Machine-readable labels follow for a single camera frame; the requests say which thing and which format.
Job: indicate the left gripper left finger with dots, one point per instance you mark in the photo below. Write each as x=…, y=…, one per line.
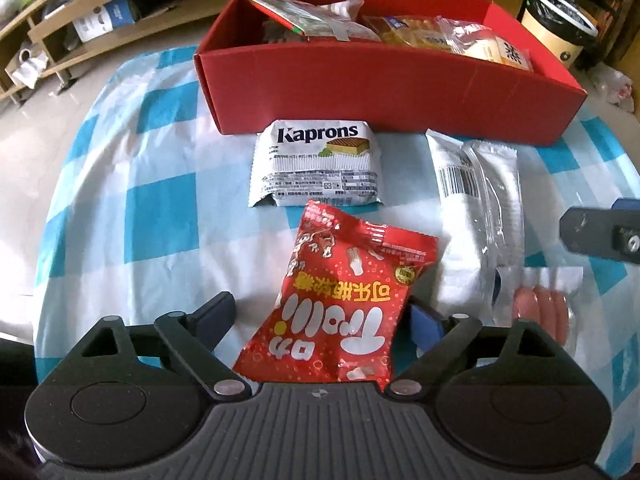
x=191, y=340

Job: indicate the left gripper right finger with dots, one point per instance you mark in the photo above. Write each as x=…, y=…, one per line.
x=444, y=343

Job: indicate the red Trolli gummy bag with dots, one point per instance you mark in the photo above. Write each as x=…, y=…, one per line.
x=340, y=301

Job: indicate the silver white snack pouch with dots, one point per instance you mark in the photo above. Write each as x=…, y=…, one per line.
x=481, y=211

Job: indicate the white Kaprons wafer pack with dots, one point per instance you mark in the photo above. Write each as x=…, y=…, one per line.
x=337, y=162

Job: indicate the silver duck gizzard snack pouch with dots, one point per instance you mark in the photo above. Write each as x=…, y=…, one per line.
x=336, y=20

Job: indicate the pink sausage pack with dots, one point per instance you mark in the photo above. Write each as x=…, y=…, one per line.
x=541, y=295

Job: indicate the white plastic bag on floor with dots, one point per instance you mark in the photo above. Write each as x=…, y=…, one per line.
x=613, y=86

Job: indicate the yellow trash bin black liner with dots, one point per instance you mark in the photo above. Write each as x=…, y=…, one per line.
x=560, y=27

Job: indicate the steamed cake pack in box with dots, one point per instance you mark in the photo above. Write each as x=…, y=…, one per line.
x=481, y=42

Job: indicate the red cardboard box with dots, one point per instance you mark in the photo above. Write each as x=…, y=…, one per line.
x=248, y=83

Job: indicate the orange snack bag in box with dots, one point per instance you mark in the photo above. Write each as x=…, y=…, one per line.
x=421, y=32

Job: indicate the blue white small box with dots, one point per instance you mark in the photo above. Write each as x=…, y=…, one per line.
x=106, y=18

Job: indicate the wooden TV stand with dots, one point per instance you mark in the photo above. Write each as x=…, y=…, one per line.
x=44, y=38

